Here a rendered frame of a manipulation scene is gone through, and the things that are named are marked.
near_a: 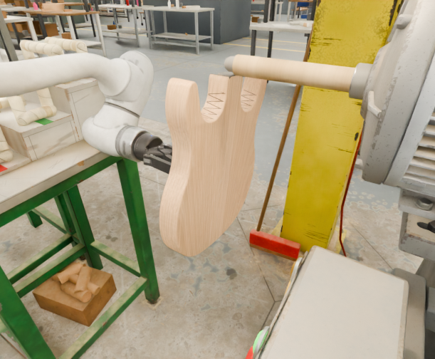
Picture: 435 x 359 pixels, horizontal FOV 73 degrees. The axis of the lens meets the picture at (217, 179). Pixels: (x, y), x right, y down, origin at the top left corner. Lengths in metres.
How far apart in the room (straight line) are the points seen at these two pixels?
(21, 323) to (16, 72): 0.71
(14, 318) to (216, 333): 0.86
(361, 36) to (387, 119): 1.02
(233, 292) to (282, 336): 1.40
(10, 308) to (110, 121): 0.58
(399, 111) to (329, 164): 1.19
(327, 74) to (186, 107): 0.21
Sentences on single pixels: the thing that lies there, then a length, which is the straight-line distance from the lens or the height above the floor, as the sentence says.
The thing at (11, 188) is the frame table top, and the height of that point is 0.93.
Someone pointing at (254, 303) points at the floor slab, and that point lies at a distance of 1.65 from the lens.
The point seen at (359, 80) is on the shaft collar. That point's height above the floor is 1.26.
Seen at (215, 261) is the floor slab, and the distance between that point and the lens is 1.80.
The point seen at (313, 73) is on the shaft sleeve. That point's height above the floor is 1.26.
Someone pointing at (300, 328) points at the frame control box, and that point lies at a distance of 0.28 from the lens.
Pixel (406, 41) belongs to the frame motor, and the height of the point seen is 1.32.
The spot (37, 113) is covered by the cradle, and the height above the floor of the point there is 1.05.
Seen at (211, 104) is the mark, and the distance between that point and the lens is 0.61.
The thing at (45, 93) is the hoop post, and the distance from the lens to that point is 1.03.
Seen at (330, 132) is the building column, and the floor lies 0.80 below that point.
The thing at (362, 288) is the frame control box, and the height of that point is 1.12.
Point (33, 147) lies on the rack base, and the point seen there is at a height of 0.97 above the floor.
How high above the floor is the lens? 1.36
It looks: 33 degrees down
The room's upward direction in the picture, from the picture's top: straight up
